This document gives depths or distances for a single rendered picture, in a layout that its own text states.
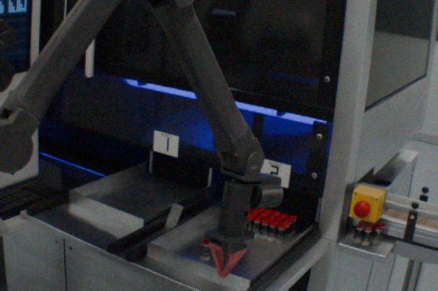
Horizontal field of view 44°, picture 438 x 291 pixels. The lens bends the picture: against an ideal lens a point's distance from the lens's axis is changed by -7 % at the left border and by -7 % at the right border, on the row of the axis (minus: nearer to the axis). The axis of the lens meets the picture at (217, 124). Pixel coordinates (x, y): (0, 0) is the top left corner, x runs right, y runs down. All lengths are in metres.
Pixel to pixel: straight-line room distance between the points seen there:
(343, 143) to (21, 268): 1.45
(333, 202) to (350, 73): 0.32
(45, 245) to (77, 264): 0.17
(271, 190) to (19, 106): 0.55
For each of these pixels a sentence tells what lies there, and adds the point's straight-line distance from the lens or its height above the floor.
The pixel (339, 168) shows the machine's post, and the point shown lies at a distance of 1.41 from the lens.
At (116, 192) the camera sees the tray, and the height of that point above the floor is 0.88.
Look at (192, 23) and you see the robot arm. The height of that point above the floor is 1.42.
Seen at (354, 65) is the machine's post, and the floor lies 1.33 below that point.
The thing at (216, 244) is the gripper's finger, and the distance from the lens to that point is 1.17.
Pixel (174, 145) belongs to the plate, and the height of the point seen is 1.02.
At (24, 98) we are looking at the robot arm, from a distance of 0.88.
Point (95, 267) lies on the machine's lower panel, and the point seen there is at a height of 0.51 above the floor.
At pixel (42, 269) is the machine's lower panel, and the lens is 2.25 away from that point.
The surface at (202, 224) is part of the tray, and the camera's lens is 1.48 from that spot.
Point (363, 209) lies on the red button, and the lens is 1.38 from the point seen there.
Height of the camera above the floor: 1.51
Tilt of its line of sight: 15 degrees down
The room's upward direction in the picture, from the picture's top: 5 degrees clockwise
